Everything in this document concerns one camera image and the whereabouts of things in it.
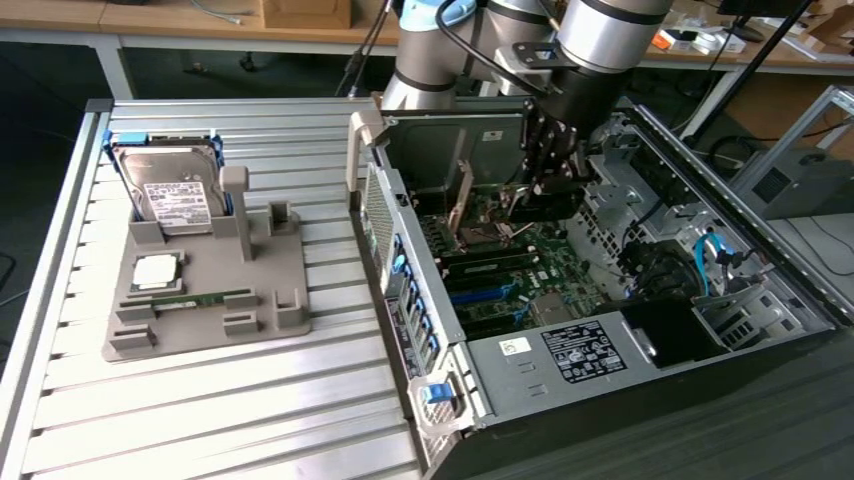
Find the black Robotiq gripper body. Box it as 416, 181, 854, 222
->
535, 66, 627, 130

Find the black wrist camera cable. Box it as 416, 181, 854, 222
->
434, 0, 554, 97

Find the grey computer tower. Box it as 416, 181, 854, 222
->
730, 147, 854, 221

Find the brown cardboard box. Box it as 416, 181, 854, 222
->
262, 0, 354, 30

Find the CPU socket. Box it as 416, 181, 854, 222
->
456, 224, 515, 250

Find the black monitor stand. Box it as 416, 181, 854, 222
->
717, 0, 767, 42

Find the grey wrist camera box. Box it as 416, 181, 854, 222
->
492, 42, 561, 97

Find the grey plastic parts rack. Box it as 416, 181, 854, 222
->
100, 165, 315, 364

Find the blue expansion slot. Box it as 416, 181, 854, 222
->
450, 284, 519, 307

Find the orange small box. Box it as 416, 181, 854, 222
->
655, 28, 699, 51

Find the grey chipset heat sink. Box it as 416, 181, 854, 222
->
530, 293, 582, 325

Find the black wire bundle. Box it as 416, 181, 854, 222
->
617, 239, 702, 301

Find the silver hard disk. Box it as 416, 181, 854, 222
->
110, 143, 223, 237

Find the grey cable on desk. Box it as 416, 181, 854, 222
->
188, 0, 246, 25

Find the blue SATA wire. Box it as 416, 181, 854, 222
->
691, 227, 741, 296

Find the white small box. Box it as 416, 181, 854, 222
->
693, 30, 747, 56

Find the folded cardboard piece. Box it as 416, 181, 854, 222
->
806, 0, 854, 51

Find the black slanted pole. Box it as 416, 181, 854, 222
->
678, 0, 821, 149

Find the grey power supply unit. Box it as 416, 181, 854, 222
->
466, 309, 662, 419

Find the black expansion slot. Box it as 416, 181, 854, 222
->
438, 251, 539, 275
459, 314, 529, 337

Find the silver CPU chip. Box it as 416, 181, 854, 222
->
131, 255, 182, 290

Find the metal disk bay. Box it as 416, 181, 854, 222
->
690, 277, 793, 351

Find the Nvidia Quadro graphics card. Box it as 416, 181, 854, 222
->
444, 158, 583, 240

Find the wooden desk with box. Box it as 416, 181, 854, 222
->
0, 0, 402, 101

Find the aluminium profile frame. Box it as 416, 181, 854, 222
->
753, 83, 854, 166

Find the green motherboard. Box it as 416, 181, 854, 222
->
416, 187, 613, 341

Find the perforated metal drive cage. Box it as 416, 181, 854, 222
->
573, 127, 675, 241

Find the blue disk caddy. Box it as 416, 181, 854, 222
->
99, 128, 234, 225

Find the open black PC case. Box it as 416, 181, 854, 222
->
346, 97, 843, 480

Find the black hanging cable with plug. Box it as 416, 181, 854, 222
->
332, 0, 394, 99

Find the green RAM stick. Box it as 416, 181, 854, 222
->
119, 292, 255, 310

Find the cluttered wooden desk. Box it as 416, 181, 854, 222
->
637, 0, 854, 77

